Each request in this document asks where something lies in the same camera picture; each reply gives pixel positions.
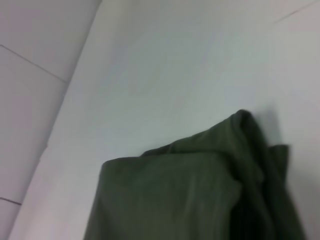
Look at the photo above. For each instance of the dark green FREE t-shirt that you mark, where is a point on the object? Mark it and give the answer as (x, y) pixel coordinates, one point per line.
(187, 195)

